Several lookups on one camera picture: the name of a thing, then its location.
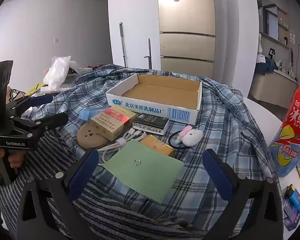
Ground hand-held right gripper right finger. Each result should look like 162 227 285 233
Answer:
202 149 283 240

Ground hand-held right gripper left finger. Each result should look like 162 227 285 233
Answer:
16 149 100 240

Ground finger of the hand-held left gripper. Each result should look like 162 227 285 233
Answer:
6 94 54 121
9 112 69 140

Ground round brown bear compact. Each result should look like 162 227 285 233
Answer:
77 122 110 149

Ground white charging cable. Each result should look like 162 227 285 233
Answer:
96 127 153 166

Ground white plush hair tie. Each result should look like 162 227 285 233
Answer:
168 126 204 150

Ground gold foil box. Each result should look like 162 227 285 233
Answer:
139 134 176 157

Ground black box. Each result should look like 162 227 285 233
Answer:
132 112 170 136

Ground white cardboard box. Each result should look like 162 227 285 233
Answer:
105 73 203 126

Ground person's left hand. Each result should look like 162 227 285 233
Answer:
0 145 25 178

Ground yellow packet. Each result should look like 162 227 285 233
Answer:
25 82 49 97

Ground clear plastic bag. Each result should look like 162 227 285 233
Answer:
43 56 72 91

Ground small blue packet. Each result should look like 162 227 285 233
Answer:
79 109 93 120

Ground blue plaid shirt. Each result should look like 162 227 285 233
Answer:
31 64 282 233

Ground blue lighter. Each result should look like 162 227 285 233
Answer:
289 184 300 213

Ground purple box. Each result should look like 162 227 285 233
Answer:
281 195 300 232

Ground red iced tea bottle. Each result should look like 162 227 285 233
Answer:
269 80 300 178

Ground beige counter cabinet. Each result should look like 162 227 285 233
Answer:
247 69 298 110

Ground dark pole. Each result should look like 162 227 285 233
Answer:
144 38 153 69

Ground blue clothes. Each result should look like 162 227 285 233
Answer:
255 56 278 75

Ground gold refrigerator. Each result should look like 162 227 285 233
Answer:
158 0 217 79

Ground white rabbit toy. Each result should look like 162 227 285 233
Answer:
257 33 264 63

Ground kitchen window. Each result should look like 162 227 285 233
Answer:
264 4 278 39

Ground silver mop handle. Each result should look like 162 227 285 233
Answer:
119 22 127 67

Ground wooden wall shelf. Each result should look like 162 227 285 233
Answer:
277 7 290 46

